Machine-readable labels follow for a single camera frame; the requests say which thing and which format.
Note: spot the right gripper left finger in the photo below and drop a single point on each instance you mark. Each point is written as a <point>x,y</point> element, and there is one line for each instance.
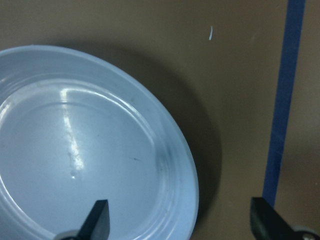
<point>97,224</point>

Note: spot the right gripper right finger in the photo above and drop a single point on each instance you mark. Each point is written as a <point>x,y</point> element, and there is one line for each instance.
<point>266,223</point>

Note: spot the blue plate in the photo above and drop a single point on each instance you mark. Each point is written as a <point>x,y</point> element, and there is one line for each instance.
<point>75,129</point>

